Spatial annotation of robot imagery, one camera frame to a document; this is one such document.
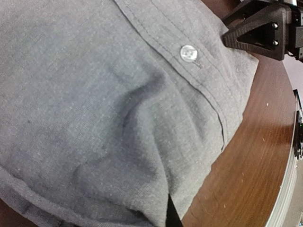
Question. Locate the aluminium front rail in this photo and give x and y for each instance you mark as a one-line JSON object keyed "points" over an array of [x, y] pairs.
{"points": [[281, 206]]}

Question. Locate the grey shirt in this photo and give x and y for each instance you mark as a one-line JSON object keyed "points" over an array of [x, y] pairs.
{"points": [[109, 108]]}

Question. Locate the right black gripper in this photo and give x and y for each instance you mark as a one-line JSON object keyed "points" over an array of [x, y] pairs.
{"points": [[268, 30]]}

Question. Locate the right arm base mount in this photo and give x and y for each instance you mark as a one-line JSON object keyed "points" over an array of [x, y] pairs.
{"points": [[298, 128]]}

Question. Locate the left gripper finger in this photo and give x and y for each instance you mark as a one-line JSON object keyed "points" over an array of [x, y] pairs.
{"points": [[172, 218]]}

